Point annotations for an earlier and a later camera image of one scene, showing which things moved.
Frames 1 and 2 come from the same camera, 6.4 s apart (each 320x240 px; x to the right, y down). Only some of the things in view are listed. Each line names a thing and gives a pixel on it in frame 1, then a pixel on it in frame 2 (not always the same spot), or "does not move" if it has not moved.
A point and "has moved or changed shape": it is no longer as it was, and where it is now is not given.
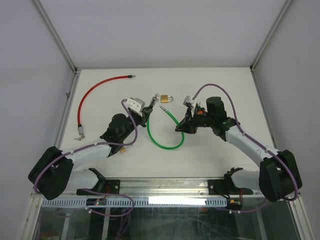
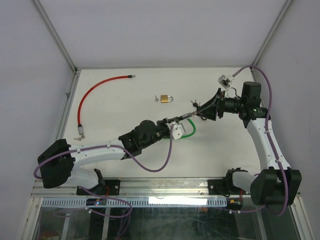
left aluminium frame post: [55, 35] does not move
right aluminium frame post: [274, 26] does not move
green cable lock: [151, 103] has moved or changed shape
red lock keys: [79, 139] does not move
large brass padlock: [164, 98] does not move
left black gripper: [143, 118] → [163, 123]
